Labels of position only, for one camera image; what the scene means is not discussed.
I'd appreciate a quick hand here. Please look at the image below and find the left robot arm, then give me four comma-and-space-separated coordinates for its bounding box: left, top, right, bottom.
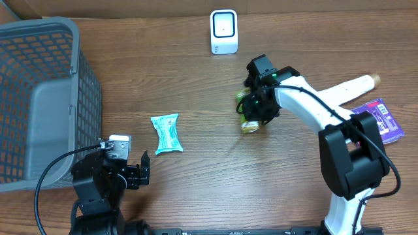
69, 150, 154, 235

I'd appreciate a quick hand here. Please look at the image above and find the grey plastic mesh basket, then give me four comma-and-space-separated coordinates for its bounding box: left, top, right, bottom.
1, 17, 102, 193

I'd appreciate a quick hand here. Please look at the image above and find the teal snack packet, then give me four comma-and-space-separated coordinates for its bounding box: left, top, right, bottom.
150, 114, 184, 155

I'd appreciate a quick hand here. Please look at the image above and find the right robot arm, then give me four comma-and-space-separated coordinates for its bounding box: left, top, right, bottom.
236, 54, 389, 234

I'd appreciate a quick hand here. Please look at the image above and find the purple pad package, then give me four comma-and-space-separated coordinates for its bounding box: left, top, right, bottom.
352, 98, 405, 144

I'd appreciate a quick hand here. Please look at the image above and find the white tube gold cap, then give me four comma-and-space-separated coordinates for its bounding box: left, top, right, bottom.
319, 74, 381, 106

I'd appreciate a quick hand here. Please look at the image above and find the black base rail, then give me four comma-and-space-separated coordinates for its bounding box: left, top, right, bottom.
152, 227, 385, 235

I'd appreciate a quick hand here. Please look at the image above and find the white barcode scanner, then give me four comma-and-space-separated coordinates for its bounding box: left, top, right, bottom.
210, 9, 238, 55

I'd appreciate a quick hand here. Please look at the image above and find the green snack packet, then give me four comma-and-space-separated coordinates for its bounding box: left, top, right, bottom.
236, 88, 259, 134

